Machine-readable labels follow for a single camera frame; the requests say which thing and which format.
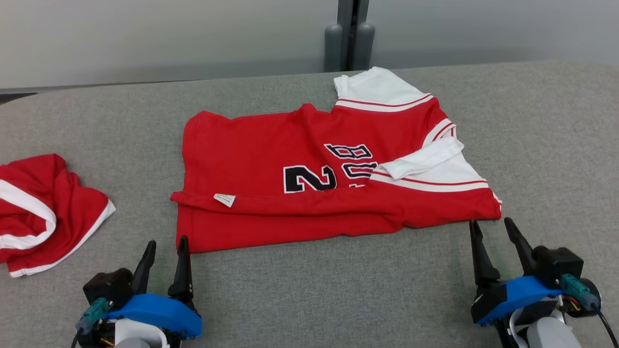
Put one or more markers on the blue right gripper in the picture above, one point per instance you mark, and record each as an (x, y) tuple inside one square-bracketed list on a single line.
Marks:
[(512, 295)]

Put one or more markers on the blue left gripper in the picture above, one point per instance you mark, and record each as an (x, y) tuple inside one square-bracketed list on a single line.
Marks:
[(159, 311)]

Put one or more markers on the red white-striped shorts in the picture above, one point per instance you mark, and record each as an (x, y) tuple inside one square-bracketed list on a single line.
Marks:
[(63, 203)]

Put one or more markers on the red white numbered jersey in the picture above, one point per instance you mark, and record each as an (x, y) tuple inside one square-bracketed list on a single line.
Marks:
[(251, 159)]

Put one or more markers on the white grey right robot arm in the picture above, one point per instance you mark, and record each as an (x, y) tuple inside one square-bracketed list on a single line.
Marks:
[(546, 333)]

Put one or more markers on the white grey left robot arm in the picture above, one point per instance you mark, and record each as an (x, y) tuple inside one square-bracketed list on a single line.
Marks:
[(135, 333)]

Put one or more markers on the teal left camera connector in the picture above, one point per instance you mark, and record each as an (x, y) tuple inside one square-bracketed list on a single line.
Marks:
[(94, 314)]

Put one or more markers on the teal camera connector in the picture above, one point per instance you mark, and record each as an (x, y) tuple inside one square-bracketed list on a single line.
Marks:
[(94, 314), (578, 290)]

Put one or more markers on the teal right camera connector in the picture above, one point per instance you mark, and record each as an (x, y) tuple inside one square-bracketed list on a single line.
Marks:
[(578, 290)]

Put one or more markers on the grey rounded post foot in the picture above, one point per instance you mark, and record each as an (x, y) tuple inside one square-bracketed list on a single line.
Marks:
[(363, 46), (333, 48)]

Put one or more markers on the grey metal partition post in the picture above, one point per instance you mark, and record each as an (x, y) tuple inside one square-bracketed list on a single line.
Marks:
[(352, 29)]

